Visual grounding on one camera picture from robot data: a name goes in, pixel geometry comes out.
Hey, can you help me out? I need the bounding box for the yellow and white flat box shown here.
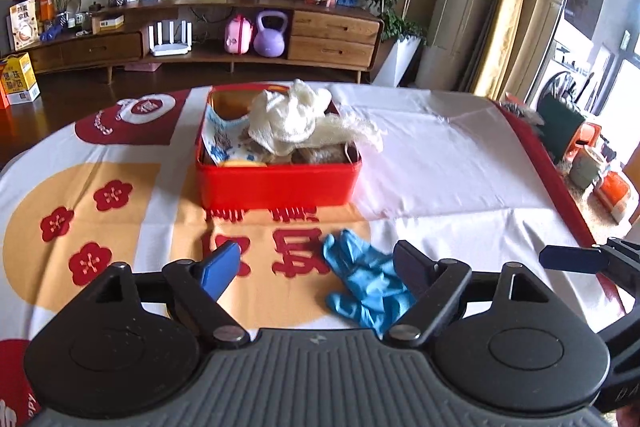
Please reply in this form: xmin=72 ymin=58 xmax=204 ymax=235
xmin=92 ymin=14 xmax=126 ymax=32

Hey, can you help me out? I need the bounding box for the brown hair scrunchie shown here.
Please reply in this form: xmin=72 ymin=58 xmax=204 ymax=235
xmin=267 ymin=142 xmax=348 ymax=165

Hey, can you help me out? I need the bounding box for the blue rubber glove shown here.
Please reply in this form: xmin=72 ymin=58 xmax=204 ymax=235
xmin=322 ymin=229 xmax=418 ymax=342

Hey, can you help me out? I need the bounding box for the red plastic box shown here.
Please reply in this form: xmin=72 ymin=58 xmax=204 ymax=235
xmin=194 ymin=84 xmax=362 ymax=210

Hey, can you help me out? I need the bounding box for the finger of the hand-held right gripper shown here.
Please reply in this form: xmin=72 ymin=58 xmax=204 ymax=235
xmin=539 ymin=245 xmax=608 ymax=274

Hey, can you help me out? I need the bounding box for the orange bag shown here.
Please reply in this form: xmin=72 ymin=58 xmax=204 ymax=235
xmin=595 ymin=169 xmax=638 ymax=223

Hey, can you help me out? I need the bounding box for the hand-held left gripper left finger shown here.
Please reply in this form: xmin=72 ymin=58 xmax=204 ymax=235
xmin=70 ymin=241 xmax=251 ymax=350

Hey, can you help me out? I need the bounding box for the coffee picture box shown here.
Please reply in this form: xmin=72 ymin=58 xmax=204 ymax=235
xmin=7 ymin=0 xmax=41 ymax=50

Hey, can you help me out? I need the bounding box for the dark green box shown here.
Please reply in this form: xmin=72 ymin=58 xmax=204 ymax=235
xmin=537 ymin=93 xmax=586 ymax=162

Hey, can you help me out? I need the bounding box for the pink toy suitcase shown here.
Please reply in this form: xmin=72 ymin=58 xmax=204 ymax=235
xmin=224 ymin=14 xmax=252 ymax=55

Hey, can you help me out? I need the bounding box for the white router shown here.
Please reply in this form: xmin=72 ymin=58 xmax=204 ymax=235
xmin=149 ymin=21 xmax=193 ymax=58

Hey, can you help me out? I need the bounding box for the white gauze cloth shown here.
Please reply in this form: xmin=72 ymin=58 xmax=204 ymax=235
xmin=248 ymin=78 xmax=385 ymax=156

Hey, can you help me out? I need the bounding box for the white planter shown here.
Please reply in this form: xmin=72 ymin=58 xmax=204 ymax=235
xmin=371 ymin=36 xmax=426 ymax=88

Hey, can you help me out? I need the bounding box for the purple kettlebell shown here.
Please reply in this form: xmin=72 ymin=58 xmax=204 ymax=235
xmin=253 ymin=10 xmax=289 ymax=58

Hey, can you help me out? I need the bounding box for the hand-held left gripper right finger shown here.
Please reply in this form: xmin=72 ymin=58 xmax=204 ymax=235
xmin=386 ymin=239 xmax=558 ymax=348

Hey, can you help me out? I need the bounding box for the wooden media cabinet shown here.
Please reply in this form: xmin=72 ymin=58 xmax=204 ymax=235
xmin=22 ymin=0 xmax=385 ymax=85

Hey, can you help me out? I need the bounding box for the yellow carton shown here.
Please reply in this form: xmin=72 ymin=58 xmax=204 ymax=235
xmin=0 ymin=52 xmax=42 ymax=105

